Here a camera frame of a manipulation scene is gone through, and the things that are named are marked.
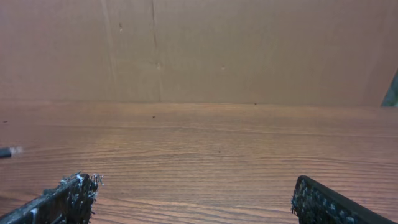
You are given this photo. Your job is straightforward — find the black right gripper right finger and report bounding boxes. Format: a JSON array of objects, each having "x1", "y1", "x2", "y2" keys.
[{"x1": 291, "y1": 175, "x2": 396, "y2": 224}]

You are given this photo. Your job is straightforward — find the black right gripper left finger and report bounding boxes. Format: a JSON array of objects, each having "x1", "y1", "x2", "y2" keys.
[{"x1": 1, "y1": 172, "x2": 104, "y2": 224}]

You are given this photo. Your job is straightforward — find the black USB cable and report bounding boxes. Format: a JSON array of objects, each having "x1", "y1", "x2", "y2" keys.
[{"x1": 0, "y1": 146, "x2": 23, "y2": 159}]

